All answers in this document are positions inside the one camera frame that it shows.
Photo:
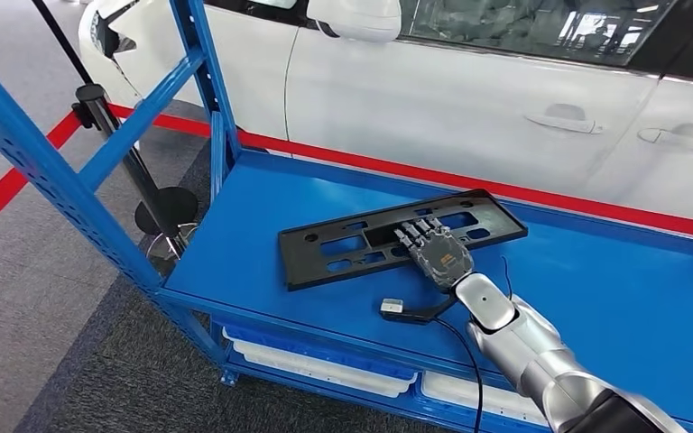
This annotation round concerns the blue metal shelf cart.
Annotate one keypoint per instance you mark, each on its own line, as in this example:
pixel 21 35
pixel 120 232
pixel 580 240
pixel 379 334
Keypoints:
pixel 263 239

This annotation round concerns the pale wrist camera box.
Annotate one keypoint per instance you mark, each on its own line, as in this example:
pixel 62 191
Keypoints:
pixel 391 306

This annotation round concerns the black plastic plate frame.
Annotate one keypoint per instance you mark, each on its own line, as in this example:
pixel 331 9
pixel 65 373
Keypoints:
pixel 298 269

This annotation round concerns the stanchion post with chrome base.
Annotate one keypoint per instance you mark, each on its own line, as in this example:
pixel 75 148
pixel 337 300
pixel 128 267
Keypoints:
pixel 98 107

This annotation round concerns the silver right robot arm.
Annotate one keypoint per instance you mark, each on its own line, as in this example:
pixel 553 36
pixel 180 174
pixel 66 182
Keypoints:
pixel 538 352

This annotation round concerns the white car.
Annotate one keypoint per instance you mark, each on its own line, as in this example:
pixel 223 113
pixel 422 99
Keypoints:
pixel 442 107

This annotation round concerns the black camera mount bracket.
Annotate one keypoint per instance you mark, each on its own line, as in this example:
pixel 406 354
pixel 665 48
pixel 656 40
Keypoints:
pixel 424 314

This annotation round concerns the white plastic bin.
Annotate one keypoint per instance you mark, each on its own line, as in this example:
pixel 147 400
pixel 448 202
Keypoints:
pixel 322 373

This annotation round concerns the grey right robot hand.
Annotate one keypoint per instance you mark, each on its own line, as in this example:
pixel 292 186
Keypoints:
pixel 442 260

